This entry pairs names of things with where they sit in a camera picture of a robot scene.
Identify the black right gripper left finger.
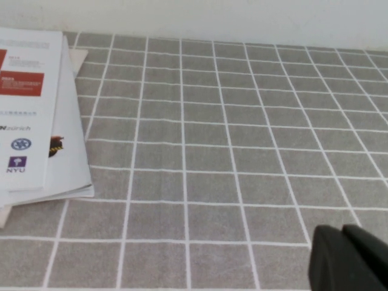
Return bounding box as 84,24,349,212
308,224,386,291

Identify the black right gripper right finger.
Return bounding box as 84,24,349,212
342,224,388,289

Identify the grey checked tablecloth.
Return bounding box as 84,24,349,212
0,32,388,291

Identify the cream paper booklet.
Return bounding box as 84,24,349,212
0,48,89,229

